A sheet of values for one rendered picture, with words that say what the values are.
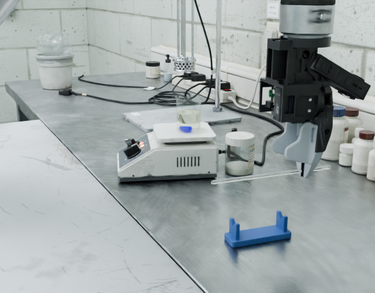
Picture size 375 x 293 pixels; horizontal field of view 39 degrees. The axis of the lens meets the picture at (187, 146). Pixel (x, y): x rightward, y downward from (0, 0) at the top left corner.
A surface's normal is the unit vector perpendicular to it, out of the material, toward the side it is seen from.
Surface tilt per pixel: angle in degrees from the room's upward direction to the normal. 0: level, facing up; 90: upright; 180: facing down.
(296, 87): 90
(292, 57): 90
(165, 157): 90
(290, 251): 0
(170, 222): 0
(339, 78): 89
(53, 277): 0
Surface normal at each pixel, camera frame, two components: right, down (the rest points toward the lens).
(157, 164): 0.13, 0.29
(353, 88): 0.36, 0.26
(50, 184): 0.00, -0.96
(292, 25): -0.64, 0.22
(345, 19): -0.90, 0.13
